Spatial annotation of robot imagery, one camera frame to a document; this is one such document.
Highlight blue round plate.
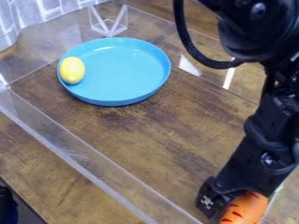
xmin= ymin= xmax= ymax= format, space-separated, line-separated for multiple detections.
xmin=56 ymin=37 xmax=173 ymax=107

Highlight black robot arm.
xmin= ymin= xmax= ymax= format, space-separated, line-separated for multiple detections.
xmin=197 ymin=0 xmax=299 ymax=224

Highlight yellow toy lemon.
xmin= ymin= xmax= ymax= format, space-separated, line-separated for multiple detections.
xmin=60 ymin=57 xmax=86 ymax=85

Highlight orange toy carrot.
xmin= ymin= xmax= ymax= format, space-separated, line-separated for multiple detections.
xmin=219 ymin=191 xmax=269 ymax=224

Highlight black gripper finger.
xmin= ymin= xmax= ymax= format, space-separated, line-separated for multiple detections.
xmin=195 ymin=177 xmax=246 ymax=221

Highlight clear acrylic tray wall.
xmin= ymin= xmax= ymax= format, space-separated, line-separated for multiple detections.
xmin=0 ymin=87 xmax=203 ymax=224

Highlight white lattice curtain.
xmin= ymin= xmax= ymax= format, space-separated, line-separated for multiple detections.
xmin=0 ymin=0 xmax=110 ymax=52

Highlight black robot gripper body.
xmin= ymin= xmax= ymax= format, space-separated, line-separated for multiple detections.
xmin=214 ymin=137 xmax=295 ymax=197

